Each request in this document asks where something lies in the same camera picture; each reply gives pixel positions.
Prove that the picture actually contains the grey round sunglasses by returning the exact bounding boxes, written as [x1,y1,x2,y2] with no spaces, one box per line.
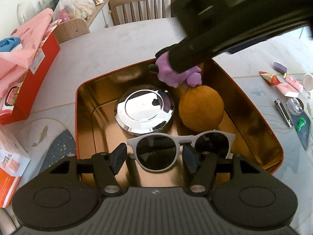
[127,130,236,172]

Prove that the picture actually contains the purple plush toy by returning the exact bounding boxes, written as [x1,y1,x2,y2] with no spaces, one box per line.
[156,52,202,88]

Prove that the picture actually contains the red gold tin box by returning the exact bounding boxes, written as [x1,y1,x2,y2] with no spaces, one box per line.
[75,58,285,189]

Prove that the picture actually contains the orange fruit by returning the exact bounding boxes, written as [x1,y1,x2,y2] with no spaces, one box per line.
[178,85,224,132]

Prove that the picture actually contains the shiny round metal tin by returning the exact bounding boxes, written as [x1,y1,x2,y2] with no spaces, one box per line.
[114,84,174,136]

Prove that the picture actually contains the brown wooden chair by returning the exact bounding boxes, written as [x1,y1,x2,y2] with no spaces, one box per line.
[108,0,175,25]

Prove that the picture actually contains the red snack packet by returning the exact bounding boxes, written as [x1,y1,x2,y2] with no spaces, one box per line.
[259,71,281,86]

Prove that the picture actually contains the purple eraser block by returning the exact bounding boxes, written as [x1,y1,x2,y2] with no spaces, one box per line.
[273,62,288,74]

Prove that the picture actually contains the orange white package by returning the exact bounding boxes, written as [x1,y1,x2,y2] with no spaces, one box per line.
[0,125,30,208]

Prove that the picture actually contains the silver nail clipper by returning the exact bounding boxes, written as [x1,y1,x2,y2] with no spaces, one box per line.
[274,99,293,128]

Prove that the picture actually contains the pink candy wrapper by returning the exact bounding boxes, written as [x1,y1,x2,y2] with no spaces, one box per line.
[276,74,303,98]

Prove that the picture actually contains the green pin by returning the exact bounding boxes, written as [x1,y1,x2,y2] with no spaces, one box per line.
[296,117,306,132]

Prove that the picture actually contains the white paper cup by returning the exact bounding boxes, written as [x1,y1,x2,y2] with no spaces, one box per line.
[303,73,313,92]

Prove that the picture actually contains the red cardboard box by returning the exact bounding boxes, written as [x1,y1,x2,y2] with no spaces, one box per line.
[1,20,61,125]

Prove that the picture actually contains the pink paper bag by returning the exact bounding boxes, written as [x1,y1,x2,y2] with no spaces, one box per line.
[1,9,60,95]

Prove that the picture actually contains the wooden side shelf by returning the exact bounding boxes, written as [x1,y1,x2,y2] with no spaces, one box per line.
[53,0,109,44]

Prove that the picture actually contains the clear plastic bag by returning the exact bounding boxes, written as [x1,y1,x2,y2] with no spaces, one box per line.
[52,0,95,21]

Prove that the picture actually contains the blue cloth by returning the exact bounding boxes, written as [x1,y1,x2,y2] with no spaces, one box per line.
[0,37,21,52]

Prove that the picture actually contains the glass vase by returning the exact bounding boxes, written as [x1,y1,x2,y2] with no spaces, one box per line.
[16,0,46,25]

